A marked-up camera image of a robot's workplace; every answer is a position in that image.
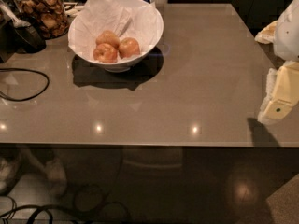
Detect black appliance with white handle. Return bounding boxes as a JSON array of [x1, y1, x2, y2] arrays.
[[0, 0, 46, 54]]

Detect black cables on floor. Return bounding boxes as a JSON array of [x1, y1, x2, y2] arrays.
[[0, 184, 132, 224]]

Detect black cable on table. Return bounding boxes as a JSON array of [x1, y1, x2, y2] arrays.
[[0, 67, 50, 103]]

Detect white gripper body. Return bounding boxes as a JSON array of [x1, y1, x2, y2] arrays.
[[273, 0, 299, 62]]

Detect white ceramic bowl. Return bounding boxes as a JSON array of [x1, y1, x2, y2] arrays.
[[67, 0, 164, 74]]

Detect white paper liner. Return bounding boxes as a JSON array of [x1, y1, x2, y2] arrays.
[[68, 0, 160, 61]]

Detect glass jar of dried chips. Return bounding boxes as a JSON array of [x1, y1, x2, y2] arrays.
[[14, 0, 69, 39]]

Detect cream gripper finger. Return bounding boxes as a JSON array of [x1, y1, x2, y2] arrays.
[[258, 61, 299, 125], [254, 21, 278, 44]]

